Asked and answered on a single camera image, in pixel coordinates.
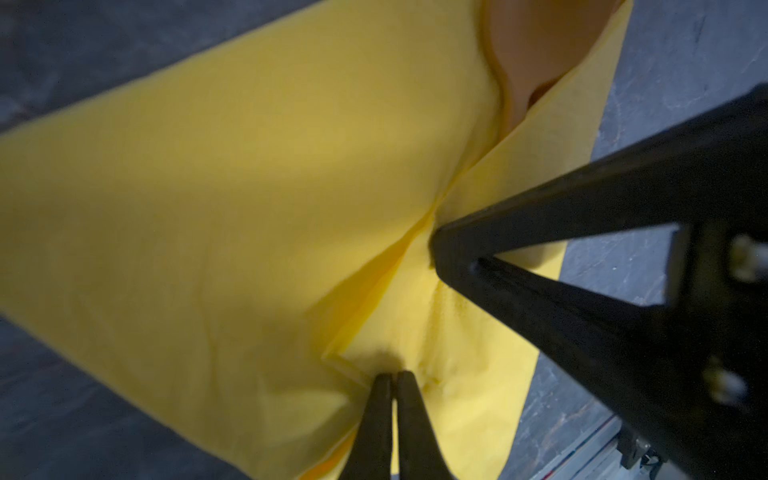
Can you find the yellow paper napkin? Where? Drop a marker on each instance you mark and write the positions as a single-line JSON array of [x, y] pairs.
[[238, 244]]

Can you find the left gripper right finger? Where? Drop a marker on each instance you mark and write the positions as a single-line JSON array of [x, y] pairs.
[[420, 457]]

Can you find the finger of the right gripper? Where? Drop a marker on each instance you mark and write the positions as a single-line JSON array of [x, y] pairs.
[[712, 167]]

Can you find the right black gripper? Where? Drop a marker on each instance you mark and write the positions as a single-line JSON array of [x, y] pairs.
[[695, 367]]

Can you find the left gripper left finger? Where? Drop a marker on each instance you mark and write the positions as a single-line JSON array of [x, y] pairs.
[[371, 454]]

